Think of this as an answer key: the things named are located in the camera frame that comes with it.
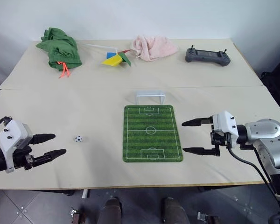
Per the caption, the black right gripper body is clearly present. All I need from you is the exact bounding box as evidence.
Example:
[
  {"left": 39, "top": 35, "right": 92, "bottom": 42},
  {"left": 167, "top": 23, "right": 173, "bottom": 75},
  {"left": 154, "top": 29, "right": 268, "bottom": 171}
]
[{"left": 209, "top": 124, "right": 233, "bottom": 157}]

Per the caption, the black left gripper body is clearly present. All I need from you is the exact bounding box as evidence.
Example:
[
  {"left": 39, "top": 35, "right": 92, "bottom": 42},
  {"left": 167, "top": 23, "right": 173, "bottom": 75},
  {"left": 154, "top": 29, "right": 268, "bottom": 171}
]
[{"left": 13, "top": 141, "right": 49, "bottom": 171}]

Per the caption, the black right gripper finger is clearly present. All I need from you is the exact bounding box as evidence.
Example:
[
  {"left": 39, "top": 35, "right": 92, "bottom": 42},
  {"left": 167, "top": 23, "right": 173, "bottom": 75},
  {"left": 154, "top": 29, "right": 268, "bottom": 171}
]
[
  {"left": 182, "top": 147, "right": 217, "bottom": 157},
  {"left": 181, "top": 117, "right": 214, "bottom": 128}
]

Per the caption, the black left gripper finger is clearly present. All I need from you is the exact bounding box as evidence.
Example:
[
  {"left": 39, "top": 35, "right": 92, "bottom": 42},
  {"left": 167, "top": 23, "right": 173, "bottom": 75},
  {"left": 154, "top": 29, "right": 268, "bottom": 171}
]
[
  {"left": 34, "top": 148, "right": 67, "bottom": 167},
  {"left": 29, "top": 133, "right": 56, "bottom": 146}
]

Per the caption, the green football field mat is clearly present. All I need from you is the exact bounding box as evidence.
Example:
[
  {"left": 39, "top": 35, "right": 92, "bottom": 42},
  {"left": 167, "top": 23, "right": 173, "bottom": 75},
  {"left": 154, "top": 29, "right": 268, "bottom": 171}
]
[{"left": 122, "top": 105, "right": 184, "bottom": 163}]

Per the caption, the white miniature goal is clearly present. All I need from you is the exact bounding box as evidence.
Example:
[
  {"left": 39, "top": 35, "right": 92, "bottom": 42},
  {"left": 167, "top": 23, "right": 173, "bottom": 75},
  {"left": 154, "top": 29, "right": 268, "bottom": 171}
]
[{"left": 134, "top": 91, "right": 167, "bottom": 105}]

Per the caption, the metal table caster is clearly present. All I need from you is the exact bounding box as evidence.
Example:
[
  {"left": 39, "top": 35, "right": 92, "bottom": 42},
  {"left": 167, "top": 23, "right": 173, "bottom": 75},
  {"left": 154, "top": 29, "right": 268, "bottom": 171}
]
[
  {"left": 196, "top": 211, "right": 220, "bottom": 224},
  {"left": 69, "top": 207, "right": 87, "bottom": 224}
]

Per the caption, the grey remote controller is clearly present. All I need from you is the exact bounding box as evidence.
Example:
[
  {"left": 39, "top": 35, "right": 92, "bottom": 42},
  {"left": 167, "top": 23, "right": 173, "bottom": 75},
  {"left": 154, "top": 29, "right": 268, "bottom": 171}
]
[{"left": 185, "top": 45, "right": 231, "bottom": 67}]

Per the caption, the dark rounded shape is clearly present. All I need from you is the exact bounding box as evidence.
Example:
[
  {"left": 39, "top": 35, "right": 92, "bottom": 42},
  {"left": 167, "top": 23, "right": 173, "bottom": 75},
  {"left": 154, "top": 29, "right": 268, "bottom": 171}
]
[{"left": 97, "top": 197, "right": 123, "bottom": 224}]

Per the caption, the black equipment beside table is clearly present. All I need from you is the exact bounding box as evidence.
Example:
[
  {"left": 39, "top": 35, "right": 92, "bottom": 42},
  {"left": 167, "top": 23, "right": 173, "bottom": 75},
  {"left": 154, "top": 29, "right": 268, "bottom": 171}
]
[{"left": 260, "top": 53, "right": 280, "bottom": 107}]

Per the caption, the pink crumpled towel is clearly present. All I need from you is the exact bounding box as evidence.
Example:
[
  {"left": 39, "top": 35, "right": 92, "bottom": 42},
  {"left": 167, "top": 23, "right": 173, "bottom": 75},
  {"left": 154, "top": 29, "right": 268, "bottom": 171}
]
[{"left": 132, "top": 35, "right": 179, "bottom": 63}]

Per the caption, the green crumpled garment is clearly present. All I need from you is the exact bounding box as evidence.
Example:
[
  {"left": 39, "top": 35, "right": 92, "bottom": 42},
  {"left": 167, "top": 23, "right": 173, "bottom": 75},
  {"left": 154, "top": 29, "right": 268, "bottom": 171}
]
[{"left": 35, "top": 27, "right": 83, "bottom": 72}]

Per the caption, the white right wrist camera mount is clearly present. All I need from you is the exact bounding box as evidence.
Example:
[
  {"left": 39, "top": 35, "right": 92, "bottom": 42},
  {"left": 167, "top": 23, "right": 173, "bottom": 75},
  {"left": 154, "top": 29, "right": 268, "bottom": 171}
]
[{"left": 212, "top": 110, "right": 239, "bottom": 147}]

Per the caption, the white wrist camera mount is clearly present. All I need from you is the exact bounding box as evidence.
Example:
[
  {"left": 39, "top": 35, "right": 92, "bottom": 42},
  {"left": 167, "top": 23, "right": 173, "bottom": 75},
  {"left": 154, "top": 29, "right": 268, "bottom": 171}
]
[
  {"left": 212, "top": 110, "right": 239, "bottom": 147},
  {"left": 0, "top": 119, "right": 35, "bottom": 174}
]

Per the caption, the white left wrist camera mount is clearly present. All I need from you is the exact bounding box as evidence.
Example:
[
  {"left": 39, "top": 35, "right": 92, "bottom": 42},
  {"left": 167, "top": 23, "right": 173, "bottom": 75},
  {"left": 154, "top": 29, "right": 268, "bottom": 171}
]
[{"left": 0, "top": 119, "right": 35, "bottom": 174}]

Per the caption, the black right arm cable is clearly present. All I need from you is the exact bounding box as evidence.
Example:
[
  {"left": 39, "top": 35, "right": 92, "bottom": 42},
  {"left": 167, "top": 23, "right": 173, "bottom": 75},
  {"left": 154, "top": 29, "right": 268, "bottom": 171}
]
[{"left": 227, "top": 146, "right": 280, "bottom": 224}]

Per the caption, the orange drawstring cord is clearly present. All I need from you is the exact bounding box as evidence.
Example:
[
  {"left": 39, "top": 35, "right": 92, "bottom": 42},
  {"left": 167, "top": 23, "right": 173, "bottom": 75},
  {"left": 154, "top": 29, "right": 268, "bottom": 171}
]
[{"left": 58, "top": 61, "right": 71, "bottom": 79}]

